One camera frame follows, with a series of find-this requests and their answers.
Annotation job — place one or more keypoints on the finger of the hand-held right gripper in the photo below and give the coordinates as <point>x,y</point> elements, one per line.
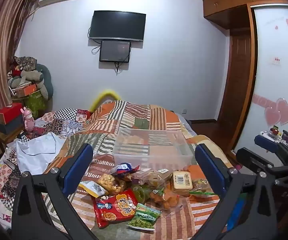
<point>256,158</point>
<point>268,142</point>

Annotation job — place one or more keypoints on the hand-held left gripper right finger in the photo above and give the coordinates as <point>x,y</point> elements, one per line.
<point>208,165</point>

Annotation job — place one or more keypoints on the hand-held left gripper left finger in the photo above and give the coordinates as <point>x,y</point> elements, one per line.
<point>80,165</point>

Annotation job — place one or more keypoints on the yellow nuts packet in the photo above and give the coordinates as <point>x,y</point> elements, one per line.
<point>109,183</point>

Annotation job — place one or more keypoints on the red snack bag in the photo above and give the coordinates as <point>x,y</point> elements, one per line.
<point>114,207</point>

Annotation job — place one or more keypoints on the orange fried snack bag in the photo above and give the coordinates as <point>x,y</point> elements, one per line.
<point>166,198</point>

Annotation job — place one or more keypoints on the clear plastic storage container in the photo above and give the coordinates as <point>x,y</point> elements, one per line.
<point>154,155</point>

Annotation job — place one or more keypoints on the clear round biscuit pack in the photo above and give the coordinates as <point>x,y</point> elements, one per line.
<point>154,176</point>

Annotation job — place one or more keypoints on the green pea snack packet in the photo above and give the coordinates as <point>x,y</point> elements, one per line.
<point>144,217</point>

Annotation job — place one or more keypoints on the green edged snack packet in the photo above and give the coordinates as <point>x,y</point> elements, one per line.
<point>201,192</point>

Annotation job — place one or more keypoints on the wrapped bread slice pack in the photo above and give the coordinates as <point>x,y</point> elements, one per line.
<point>181,182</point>

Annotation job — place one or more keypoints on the checkered patchwork quilt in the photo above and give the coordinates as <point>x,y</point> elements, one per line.
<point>66,125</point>

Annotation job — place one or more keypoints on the white plastic sheet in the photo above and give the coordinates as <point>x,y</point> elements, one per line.
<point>39,152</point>

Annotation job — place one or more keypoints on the blue snack packet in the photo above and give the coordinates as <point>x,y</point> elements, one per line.
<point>124,167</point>

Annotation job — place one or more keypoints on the grey bed sheet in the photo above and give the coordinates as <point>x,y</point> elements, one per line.
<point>186,125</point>

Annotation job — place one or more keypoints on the pink doll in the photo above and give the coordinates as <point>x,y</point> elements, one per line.
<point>29,122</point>

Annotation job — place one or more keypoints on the wooden room door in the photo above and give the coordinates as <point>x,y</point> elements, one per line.
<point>236,80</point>

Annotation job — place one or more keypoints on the white sliding door with hearts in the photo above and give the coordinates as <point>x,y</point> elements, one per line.
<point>273,67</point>

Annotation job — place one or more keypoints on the yellow hoop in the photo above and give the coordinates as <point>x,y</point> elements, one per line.
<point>106,92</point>

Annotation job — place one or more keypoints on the orange striped patchwork blanket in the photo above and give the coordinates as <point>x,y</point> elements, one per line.
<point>139,115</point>

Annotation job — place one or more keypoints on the dark grey box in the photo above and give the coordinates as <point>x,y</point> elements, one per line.
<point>10,128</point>

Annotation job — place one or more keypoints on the red box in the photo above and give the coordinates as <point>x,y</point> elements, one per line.
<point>9,112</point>

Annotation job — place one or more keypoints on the teal long pillow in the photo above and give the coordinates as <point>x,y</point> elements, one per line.
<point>46,80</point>

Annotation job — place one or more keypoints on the orange box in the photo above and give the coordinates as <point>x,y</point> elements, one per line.
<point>26,90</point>

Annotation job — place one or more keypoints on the pile of plush toys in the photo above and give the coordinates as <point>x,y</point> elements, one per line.
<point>25,72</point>

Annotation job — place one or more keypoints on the wooden wardrobe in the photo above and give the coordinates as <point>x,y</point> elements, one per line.
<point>228,2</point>

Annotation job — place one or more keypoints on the brown striped curtain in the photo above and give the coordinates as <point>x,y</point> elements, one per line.
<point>1,42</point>

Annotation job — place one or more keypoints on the small wall monitor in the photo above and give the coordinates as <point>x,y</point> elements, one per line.
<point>115,51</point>

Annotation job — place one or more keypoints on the large wall television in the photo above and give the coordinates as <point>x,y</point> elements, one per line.
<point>117,25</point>

